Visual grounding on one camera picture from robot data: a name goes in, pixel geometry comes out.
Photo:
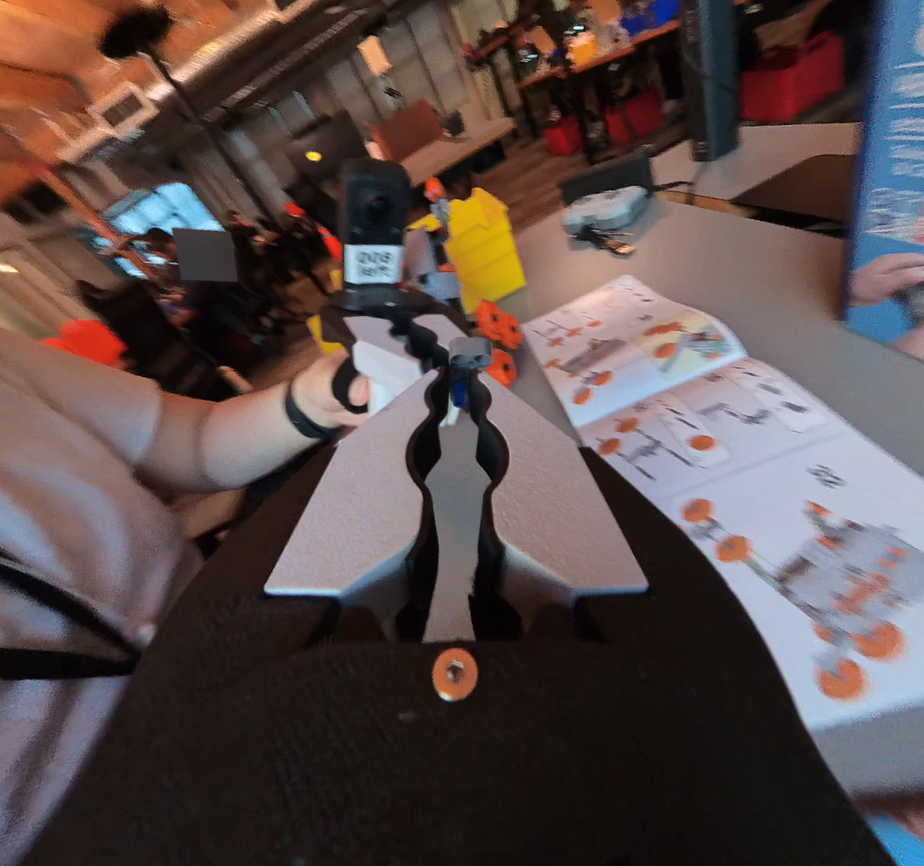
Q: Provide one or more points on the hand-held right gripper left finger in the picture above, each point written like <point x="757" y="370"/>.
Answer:
<point x="354" y="512"/>

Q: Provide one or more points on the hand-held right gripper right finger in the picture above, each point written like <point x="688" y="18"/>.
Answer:
<point x="563" y="512"/>

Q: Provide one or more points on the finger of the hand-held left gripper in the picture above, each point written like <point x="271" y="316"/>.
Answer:
<point x="386" y="375"/>
<point x="440" y="325"/>

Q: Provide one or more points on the grey angled building beam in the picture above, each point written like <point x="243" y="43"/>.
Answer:
<point x="470" y="352"/>

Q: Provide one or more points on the blue connector pin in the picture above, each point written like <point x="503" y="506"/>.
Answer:
<point x="458" y="390"/>

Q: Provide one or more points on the grey desk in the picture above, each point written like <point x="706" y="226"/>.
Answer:
<point x="722" y="267"/>

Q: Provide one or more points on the neighbouring desk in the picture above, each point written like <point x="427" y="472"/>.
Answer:
<point x="779" y="151"/>

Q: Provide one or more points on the person's left hand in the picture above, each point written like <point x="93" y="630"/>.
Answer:
<point x="317" y="397"/>

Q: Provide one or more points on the orange striped cone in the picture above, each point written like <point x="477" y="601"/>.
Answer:
<point x="328" y="239"/>

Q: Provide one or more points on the orange toy wheel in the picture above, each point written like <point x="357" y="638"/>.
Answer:
<point x="498" y="325"/>
<point x="502" y="368"/>

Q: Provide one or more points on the grey and orange toy robot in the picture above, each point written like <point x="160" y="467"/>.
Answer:
<point x="426" y="260"/>

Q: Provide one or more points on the black monitor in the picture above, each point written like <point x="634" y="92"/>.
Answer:
<point x="325" y="144"/>

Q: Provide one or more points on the yellow plastic container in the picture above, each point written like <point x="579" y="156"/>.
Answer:
<point x="317" y="338"/>

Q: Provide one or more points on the brown board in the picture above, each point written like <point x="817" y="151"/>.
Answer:
<point x="408" y="130"/>

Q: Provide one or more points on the yellow storage bin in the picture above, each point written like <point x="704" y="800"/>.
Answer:
<point x="483" y="252"/>

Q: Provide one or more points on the black wristband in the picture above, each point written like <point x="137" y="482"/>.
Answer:
<point x="296" y="415"/>

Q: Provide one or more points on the light background table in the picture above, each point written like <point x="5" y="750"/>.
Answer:
<point x="462" y="151"/>

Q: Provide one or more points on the open white instruction booklet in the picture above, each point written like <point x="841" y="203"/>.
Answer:
<point x="758" y="462"/>

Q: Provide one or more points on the window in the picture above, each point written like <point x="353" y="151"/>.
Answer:
<point x="166" y="209"/>

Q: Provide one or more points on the black rectangular box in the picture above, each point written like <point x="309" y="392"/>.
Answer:
<point x="606" y="173"/>

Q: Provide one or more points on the wooden work table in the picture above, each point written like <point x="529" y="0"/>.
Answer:
<point x="599" y="56"/>

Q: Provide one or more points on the orange plastic object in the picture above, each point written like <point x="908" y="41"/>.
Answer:
<point x="86" y="343"/>

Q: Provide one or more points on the blue storage bins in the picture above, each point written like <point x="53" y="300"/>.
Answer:
<point x="650" y="11"/>

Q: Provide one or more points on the dark computer tower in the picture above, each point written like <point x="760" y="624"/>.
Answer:
<point x="711" y="72"/>

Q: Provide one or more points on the large red storage bin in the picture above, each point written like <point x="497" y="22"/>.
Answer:
<point x="794" y="79"/>

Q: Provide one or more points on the blue building manual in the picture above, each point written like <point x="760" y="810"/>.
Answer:
<point x="899" y="841"/>

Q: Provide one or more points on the blue robot kit box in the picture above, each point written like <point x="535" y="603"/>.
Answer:
<point x="888" y="159"/>

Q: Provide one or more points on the silver air duct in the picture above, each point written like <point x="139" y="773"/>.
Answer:
<point x="289" y="36"/>

